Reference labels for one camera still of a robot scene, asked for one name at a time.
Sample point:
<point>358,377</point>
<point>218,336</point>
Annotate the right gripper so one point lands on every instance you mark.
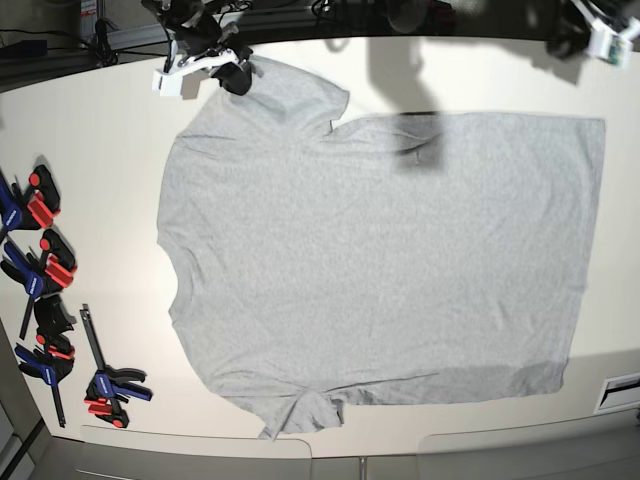
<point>203,44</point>

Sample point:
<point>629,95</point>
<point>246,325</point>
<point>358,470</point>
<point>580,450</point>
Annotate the grey T-shirt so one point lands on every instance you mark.
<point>387,260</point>

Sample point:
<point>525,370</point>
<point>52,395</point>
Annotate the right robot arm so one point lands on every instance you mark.
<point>163,10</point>

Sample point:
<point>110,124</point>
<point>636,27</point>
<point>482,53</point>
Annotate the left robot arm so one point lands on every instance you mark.
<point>569,35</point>

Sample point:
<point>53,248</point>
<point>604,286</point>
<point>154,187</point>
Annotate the top blue red bar clamp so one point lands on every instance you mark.
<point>33,208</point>

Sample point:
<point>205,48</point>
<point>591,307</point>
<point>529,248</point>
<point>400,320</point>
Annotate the blue red bar clamp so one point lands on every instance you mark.
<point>49,274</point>
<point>33,208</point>
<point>109,388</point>

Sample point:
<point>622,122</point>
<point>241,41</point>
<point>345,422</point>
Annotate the right blue red bar clamp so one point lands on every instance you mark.
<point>109,388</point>

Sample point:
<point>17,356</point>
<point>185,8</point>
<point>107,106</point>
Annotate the white label on table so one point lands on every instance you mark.
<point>617,394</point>

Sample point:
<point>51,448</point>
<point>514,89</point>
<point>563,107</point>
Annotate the aluminium rail behind table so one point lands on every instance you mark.
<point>128,38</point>

